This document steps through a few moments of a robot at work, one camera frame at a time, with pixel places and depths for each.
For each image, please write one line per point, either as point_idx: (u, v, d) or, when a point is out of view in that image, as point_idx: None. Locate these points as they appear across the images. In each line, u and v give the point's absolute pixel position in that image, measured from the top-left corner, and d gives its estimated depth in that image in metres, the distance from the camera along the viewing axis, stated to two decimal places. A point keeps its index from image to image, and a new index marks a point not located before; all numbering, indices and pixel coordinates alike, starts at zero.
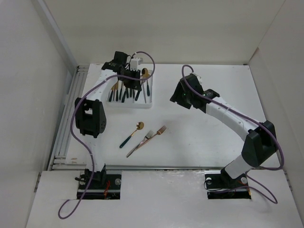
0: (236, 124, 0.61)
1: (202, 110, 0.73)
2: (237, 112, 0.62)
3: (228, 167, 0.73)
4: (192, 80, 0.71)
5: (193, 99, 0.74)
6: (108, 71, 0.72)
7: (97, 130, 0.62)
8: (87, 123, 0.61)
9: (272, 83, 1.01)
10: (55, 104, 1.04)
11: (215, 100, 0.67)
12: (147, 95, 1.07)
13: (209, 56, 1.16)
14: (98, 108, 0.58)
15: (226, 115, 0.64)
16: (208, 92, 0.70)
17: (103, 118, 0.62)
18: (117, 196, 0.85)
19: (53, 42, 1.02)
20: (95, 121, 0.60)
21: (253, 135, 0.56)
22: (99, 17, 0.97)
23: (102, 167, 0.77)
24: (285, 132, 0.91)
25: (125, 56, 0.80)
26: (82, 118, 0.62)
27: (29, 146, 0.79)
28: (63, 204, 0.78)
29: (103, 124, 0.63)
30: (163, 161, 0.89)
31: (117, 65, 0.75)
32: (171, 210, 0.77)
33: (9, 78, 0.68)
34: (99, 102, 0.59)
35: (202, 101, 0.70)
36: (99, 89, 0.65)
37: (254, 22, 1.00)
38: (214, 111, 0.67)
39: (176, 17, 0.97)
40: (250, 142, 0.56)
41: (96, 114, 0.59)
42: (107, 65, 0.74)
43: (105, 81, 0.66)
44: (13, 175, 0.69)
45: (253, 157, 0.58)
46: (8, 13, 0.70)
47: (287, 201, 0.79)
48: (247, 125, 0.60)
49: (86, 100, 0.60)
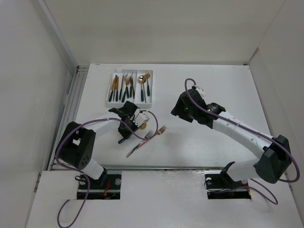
0: (248, 141, 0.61)
1: (207, 126, 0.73)
2: (247, 128, 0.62)
3: (229, 169, 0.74)
4: (194, 96, 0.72)
5: (197, 115, 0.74)
6: (113, 113, 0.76)
7: (75, 163, 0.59)
8: (70, 154, 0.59)
9: (271, 83, 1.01)
10: (55, 104, 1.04)
11: (222, 116, 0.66)
12: (147, 95, 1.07)
13: (209, 56, 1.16)
14: (88, 139, 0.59)
15: (236, 131, 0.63)
16: (213, 107, 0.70)
17: (87, 154, 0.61)
18: (117, 196, 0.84)
19: (53, 42, 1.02)
20: (77, 151, 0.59)
21: (269, 153, 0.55)
22: (99, 17, 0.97)
23: (99, 175, 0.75)
24: (285, 132, 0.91)
25: (134, 106, 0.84)
26: (66, 145, 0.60)
27: (29, 147, 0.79)
28: (61, 210, 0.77)
29: (86, 159, 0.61)
30: (162, 162, 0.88)
31: (124, 113, 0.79)
32: (170, 210, 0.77)
33: (9, 78, 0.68)
34: (93, 133, 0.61)
35: (207, 117, 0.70)
36: (98, 123, 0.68)
37: (254, 22, 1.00)
38: (223, 127, 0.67)
39: (176, 17, 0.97)
40: (267, 160, 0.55)
41: (83, 144, 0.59)
42: (115, 110, 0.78)
43: (107, 119, 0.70)
44: (13, 176, 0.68)
45: (270, 175, 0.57)
46: (9, 13, 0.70)
47: (286, 201, 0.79)
48: (261, 141, 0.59)
49: (81, 128, 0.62)
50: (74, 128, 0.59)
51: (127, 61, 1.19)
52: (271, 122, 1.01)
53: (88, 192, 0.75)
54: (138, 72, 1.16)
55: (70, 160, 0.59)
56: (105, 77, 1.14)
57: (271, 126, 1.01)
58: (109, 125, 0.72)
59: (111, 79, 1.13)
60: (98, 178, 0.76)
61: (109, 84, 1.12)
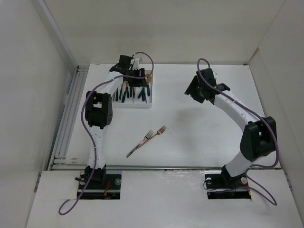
0: (239, 116, 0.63)
1: (210, 101, 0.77)
2: (241, 105, 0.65)
3: (229, 166, 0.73)
4: (207, 73, 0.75)
5: (204, 90, 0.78)
6: (115, 71, 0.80)
7: (104, 122, 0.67)
8: (97, 115, 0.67)
9: (271, 83, 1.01)
10: (55, 104, 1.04)
11: (224, 93, 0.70)
12: (147, 95, 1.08)
13: (209, 56, 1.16)
14: (107, 100, 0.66)
15: (232, 106, 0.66)
16: (221, 86, 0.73)
17: (110, 111, 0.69)
18: (117, 196, 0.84)
19: (53, 42, 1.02)
20: (102, 111, 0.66)
21: (251, 126, 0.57)
22: (99, 17, 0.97)
23: (103, 163, 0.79)
24: (284, 132, 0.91)
25: (129, 58, 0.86)
26: (91, 110, 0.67)
27: (29, 146, 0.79)
28: (61, 206, 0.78)
29: (110, 116, 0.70)
30: (163, 161, 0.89)
31: (123, 69, 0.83)
32: (171, 209, 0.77)
33: (9, 79, 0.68)
34: (109, 95, 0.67)
35: (212, 92, 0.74)
36: (108, 85, 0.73)
37: (253, 22, 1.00)
38: (222, 103, 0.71)
39: (176, 17, 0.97)
40: (248, 132, 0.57)
41: (105, 105, 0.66)
42: (114, 68, 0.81)
43: (113, 80, 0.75)
44: (13, 176, 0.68)
45: (250, 150, 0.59)
46: (9, 13, 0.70)
47: (286, 202, 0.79)
48: (249, 118, 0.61)
49: (96, 93, 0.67)
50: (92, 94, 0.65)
51: None
52: None
53: (82, 191, 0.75)
54: None
55: (98, 120, 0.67)
56: (105, 77, 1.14)
57: None
58: (116, 83, 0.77)
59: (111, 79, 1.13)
60: (101, 169, 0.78)
61: None
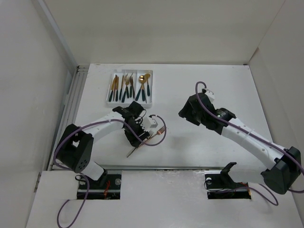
0: (259, 151, 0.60)
1: (216, 132, 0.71)
2: (259, 137, 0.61)
3: (232, 172, 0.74)
4: (204, 100, 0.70)
5: (206, 120, 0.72)
6: (117, 113, 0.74)
7: (73, 166, 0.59)
8: (67, 157, 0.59)
9: (271, 83, 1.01)
10: (55, 104, 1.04)
11: (232, 124, 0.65)
12: (147, 95, 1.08)
13: (209, 56, 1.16)
14: (86, 143, 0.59)
15: (247, 140, 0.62)
16: (223, 112, 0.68)
17: (85, 157, 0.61)
18: (117, 196, 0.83)
19: (53, 42, 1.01)
20: (74, 155, 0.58)
21: (280, 165, 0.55)
22: (99, 17, 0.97)
23: (99, 175, 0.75)
24: (285, 132, 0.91)
25: (140, 107, 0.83)
26: (64, 148, 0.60)
27: (29, 147, 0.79)
28: (61, 209, 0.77)
29: (83, 162, 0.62)
30: (162, 161, 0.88)
31: (128, 112, 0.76)
32: (170, 209, 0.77)
33: (9, 79, 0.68)
34: (90, 138, 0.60)
35: (217, 122, 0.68)
36: (100, 125, 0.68)
37: (254, 22, 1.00)
38: (232, 134, 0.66)
39: (176, 16, 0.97)
40: (278, 172, 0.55)
41: (81, 147, 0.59)
42: (119, 109, 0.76)
43: (109, 120, 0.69)
44: (13, 176, 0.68)
45: (279, 185, 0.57)
46: (8, 13, 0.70)
47: (287, 202, 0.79)
48: (272, 152, 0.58)
49: (80, 130, 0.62)
50: (75, 131, 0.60)
51: (127, 61, 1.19)
52: (271, 122, 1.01)
53: (87, 191, 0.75)
54: (138, 72, 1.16)
55: (67, 163, 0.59)
56: (105, 77, 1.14)
57: (271, 126, 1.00)
58: (112, 125, 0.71)
59: (111, 79, 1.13)
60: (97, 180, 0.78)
61: (109, 83, 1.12)
